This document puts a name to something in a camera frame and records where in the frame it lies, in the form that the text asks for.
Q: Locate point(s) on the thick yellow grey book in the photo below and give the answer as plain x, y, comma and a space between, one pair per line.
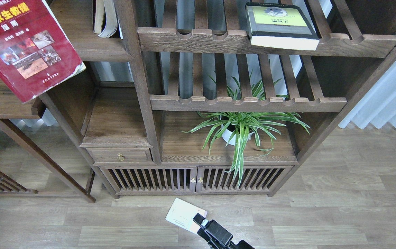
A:
279, 26

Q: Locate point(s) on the red cover book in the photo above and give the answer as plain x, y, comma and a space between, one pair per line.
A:
35, 53

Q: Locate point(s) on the white plant pot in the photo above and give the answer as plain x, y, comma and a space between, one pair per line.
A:
230, 137

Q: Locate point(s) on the white pleated curtain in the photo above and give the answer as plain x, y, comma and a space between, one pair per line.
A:
378, 107

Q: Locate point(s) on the white lavender cover book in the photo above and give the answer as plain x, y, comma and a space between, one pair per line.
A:
182, 213

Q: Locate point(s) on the large wooden bookshelf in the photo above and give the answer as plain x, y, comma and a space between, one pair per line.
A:
140, 93

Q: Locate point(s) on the brass drawer knob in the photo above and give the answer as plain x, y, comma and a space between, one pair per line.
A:
120, 157

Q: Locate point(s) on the green spider plant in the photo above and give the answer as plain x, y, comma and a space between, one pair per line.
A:
256, 121

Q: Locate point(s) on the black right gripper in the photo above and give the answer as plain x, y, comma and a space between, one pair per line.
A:
216, 236

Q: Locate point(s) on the wooden side table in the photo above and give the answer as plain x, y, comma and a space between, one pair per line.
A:
12, 108

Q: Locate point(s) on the upright cream books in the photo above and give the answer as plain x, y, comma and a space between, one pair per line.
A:
105, 19

